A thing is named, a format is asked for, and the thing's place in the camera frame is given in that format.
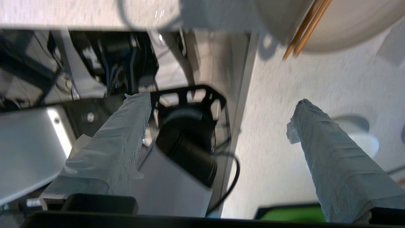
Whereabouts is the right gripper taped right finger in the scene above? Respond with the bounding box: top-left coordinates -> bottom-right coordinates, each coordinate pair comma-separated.
286,99 -> 405,224

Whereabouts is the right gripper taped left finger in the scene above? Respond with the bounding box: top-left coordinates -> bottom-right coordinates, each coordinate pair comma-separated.
41,92 -> 153,203

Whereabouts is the yellow plastic cup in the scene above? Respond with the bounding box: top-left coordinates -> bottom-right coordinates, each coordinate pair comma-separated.
255,204 -> 326,220

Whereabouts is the grey robot base panel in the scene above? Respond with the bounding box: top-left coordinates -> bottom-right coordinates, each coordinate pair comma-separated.
0,106 -> 76,205

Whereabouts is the small white round cup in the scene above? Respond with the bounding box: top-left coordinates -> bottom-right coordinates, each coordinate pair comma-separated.
332,115 -> 380,159

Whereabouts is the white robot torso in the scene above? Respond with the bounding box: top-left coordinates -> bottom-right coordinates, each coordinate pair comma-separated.
131,142 -> 212,219

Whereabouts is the white round plate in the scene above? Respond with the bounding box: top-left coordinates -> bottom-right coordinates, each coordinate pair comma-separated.
253,0 -> 405,53

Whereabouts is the brown wooden chopstick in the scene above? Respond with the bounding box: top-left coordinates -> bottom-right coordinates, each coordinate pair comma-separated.
293,0 -> 333,57
283,0 -> 325,60

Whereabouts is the black torso cable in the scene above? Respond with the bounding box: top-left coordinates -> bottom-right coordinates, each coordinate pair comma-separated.
206,152 -> 241,216

